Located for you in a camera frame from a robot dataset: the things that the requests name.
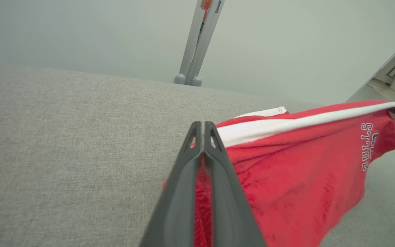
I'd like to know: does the grey fabric sofa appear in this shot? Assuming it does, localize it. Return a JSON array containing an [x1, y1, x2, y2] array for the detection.
[[0, 63, 395, 247]]

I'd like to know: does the grey partition post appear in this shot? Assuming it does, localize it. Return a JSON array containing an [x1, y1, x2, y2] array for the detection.
[[174, 0, 225, 87]]

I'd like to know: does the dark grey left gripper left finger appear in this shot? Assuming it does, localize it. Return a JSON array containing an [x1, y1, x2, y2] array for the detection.
[[139, 121, 203, 247]]

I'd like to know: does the red Bulls 23 jersey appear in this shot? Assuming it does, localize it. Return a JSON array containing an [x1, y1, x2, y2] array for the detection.
[[163, 100, 395, 247]]

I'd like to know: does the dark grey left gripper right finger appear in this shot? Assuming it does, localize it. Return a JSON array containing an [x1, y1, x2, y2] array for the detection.
[[204, 121, 266, 247]]

